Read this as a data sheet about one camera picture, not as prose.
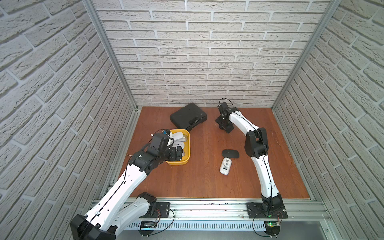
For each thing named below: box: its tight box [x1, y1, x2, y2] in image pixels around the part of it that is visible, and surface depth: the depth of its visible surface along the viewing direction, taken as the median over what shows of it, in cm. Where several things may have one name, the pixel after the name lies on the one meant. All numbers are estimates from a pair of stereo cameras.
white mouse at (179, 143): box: [173, 141, 185, 150], surface depth 97 cm
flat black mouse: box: [222, 149, 240, 159], surface depth 94 cm
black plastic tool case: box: [169, 102, 208, 131], surface depth 109 cm
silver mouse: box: [172, 132, 187, 142], surface depth 99 cm
